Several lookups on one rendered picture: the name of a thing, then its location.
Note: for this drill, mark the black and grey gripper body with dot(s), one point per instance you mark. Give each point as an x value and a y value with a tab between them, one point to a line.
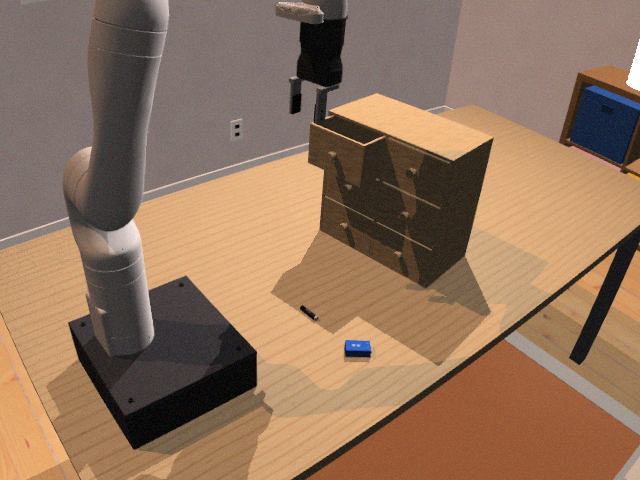
320	59

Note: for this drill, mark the brown wooden drawer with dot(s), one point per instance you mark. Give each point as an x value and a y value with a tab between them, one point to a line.
388	247
419	219
431	172
357	163
347	224
363	198

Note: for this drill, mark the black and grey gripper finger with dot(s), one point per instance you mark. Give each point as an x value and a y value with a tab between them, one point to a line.
295	95
321	100

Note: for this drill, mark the brown wooden chest of drawers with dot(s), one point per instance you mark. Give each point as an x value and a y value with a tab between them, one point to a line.
466	149

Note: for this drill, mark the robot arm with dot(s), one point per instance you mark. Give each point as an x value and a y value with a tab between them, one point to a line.
124	53

